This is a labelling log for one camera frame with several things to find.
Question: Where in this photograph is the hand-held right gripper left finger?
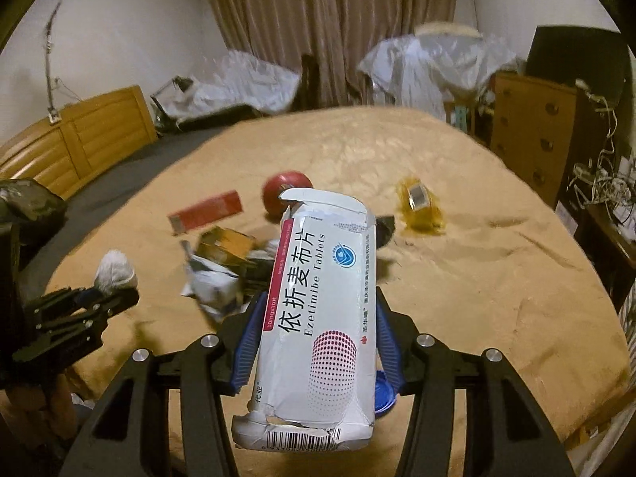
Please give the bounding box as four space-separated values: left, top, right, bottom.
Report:
58 291 271 477

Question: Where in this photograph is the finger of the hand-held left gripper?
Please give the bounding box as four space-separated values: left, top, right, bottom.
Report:
11 308 107 365
31 285 141 331

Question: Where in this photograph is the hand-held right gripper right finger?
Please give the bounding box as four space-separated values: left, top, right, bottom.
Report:
372 285 570 477

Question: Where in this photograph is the white tissue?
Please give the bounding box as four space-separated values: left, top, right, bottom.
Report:
94 251 138 293

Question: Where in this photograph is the white medicine box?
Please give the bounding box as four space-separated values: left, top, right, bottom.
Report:
231 188 381 454

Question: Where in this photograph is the black garbage bag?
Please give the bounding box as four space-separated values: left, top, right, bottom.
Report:
0 178 68 259

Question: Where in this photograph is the person's left hand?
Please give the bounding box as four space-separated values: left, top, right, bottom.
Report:
7 368 78 440

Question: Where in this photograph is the blue bottle cap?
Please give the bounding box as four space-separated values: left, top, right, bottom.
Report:
374 370 398 414

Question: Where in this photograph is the crumpled silver white wrapper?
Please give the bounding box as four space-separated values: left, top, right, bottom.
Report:
180 241 279 329

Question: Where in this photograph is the black plastic tray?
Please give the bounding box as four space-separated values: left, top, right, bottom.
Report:
375 215 397 249

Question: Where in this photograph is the small brown carton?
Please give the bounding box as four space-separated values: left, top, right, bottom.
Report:
196 227 256 264

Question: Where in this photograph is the yellow plastic wrapper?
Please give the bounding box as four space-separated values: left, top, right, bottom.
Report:
396 176 445 233

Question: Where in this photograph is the grey bed sheet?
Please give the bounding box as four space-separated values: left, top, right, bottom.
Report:
20 124 229 299

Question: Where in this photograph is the flat red box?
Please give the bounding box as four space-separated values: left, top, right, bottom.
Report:
167 190 244 235

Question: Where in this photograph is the wooden headboard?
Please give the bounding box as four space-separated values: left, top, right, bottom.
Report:
0 85 159 200

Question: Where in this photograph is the black desk lamp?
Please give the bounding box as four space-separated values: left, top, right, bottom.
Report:
149 76 194 110

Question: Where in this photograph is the striped cloth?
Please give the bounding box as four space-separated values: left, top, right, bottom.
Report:
619 278 636 359

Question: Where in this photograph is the dark wooden desk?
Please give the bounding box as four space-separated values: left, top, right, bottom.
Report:
586 199 636 284

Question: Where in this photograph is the wooden dresser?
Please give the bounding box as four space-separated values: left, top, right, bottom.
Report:
489 72 580 209

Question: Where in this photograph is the clear plastic cover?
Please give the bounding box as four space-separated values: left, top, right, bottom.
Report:
161 50 301 120
358 22 522 120

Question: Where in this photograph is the black chair back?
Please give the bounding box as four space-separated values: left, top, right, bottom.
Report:
299 54 321 110

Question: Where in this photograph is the brown curtain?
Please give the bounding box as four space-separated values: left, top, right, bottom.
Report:
206 0 465 107

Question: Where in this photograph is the black monitor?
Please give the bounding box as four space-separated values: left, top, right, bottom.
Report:
525 25 629 110

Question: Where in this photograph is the white wall cable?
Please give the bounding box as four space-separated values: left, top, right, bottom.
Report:
44 0 85 125

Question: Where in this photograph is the tangle of white cables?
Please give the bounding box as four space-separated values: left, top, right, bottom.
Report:
566 79 636 219

